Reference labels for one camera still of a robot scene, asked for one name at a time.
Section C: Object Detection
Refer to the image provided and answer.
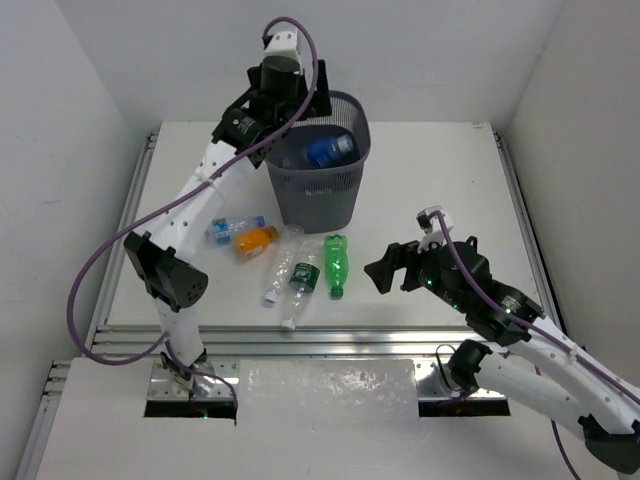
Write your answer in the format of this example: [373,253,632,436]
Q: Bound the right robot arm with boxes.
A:
[364,236,639,475]

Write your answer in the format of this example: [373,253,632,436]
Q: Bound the clear bottle dark green label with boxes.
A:
[281,242,322,331]

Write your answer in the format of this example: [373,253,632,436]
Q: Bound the grey mesh waste bin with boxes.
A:
[266,91,371,234]

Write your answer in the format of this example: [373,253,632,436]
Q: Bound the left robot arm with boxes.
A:
[124,54,331,388]

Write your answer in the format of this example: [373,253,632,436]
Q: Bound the orange juice bottle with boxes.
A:
[232,226,279,260]

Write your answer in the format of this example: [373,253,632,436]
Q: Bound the aluminium side rail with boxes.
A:
[85,129,160,350]
[493,130,569,335]

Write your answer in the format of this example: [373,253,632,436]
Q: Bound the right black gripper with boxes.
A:
[364,229,468,313]

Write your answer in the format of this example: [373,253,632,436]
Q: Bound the clear bottle blue label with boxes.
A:
[281,134,355,170]

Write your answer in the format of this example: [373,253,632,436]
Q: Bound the aluminium front rail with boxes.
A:
[42,323,599,401]

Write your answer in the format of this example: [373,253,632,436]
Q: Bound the clear bottle white cap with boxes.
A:
[263,224,304,306]

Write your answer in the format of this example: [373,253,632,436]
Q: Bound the clear bottle colourful label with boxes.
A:
[206,215,266,246]

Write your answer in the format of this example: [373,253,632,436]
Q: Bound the right aluminium side rail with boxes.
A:
[493,130,569,335]

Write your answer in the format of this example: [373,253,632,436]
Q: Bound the left aluminium side rail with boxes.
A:
[85,129,160,350]

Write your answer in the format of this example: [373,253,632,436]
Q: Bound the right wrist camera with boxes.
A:
[416,205,453,253]

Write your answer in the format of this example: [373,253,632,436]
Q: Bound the green plastic bottle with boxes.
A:
[324,234,349,299]

